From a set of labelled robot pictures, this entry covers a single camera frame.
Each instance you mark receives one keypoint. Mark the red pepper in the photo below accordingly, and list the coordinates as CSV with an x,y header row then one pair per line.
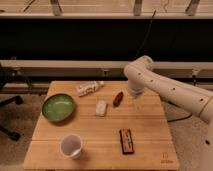
x,y
117,100

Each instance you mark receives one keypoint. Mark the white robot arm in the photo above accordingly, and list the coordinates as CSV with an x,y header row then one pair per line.
x,y
196,100

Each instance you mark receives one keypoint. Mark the green ceramic bowl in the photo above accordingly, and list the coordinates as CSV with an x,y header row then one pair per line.
x,y
58,107

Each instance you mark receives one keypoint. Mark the white plastic bottle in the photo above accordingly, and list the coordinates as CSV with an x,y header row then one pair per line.
x,y
89,87

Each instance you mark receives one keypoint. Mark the black red candy box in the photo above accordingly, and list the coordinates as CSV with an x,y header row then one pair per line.
x,y
126,141

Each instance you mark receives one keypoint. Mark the black office chair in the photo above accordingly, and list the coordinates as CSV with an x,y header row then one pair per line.
x,y
15,136

